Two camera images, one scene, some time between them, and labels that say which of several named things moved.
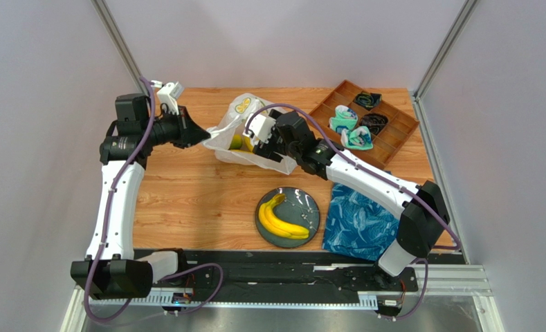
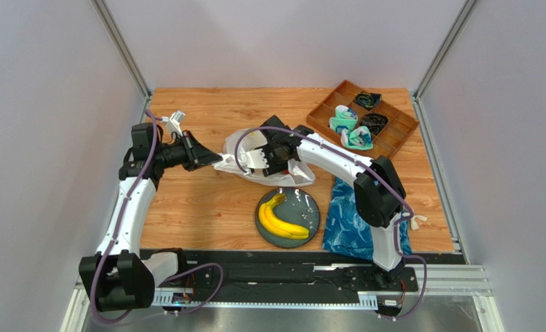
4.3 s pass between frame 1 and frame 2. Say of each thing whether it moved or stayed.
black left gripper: moved
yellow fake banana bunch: stayed
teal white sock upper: stayed
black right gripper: stayed
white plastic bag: moved
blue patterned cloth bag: stayed
